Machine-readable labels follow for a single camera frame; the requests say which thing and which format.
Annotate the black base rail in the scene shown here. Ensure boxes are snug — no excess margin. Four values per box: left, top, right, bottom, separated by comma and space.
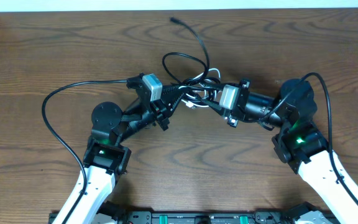
48, 201, 338, 224

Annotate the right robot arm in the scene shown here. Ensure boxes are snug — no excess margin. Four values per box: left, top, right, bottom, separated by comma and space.
205, 78, 358, 223

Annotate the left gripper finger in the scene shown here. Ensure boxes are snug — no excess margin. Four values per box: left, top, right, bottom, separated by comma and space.
165, 91, 184, 113
162, 85, 187, 95

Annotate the black USB cable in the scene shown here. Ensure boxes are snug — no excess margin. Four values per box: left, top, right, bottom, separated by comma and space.
162, 17, 225, 106

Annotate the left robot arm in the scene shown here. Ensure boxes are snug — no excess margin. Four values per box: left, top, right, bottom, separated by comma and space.
54, 73, 190, 223

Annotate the white USB cable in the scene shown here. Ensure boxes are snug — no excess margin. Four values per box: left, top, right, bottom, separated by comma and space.
178, 68, 222, 110

